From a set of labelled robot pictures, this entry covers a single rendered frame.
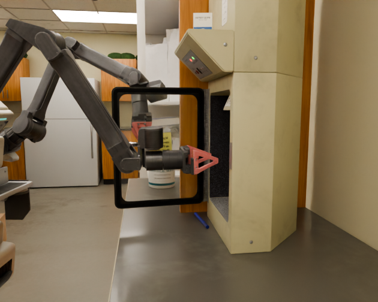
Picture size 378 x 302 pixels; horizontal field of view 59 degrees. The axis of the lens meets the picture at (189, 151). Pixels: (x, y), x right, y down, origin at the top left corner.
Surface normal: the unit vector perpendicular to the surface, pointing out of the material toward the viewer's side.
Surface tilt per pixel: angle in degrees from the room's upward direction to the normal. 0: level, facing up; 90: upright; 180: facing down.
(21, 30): 95
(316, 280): 0
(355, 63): 90
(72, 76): 94
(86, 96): 94
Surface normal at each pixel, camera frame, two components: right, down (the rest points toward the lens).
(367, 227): -0.99, 0.02
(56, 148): 0.14, 0.13
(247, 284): 0.00, -0.99
